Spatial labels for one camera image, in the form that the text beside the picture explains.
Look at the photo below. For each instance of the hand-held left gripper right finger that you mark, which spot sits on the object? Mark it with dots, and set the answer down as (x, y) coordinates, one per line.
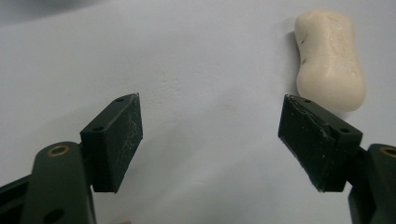
(314, 143)

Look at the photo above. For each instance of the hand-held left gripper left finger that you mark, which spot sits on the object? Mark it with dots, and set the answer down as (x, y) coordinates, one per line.
(113, 141)

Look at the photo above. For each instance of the cream bar of soap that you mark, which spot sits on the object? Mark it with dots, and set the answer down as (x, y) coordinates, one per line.
(330, 59)

